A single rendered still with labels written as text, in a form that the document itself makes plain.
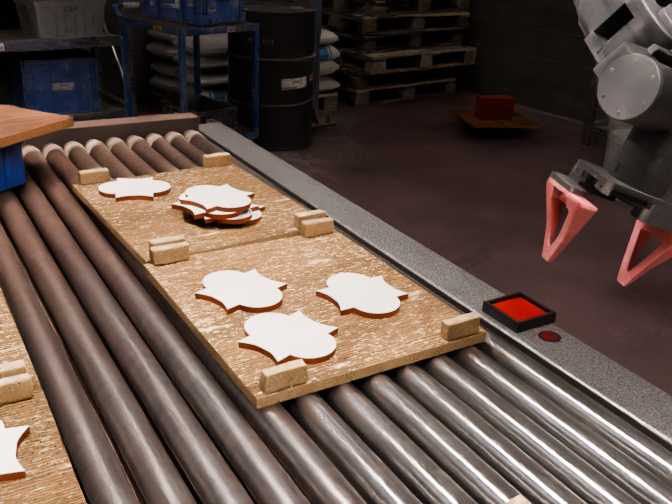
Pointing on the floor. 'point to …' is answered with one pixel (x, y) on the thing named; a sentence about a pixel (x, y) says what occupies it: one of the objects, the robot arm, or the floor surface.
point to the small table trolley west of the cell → (185, 57)
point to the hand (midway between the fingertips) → (588, 264)
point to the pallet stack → (395, 47)
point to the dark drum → (275, 73)
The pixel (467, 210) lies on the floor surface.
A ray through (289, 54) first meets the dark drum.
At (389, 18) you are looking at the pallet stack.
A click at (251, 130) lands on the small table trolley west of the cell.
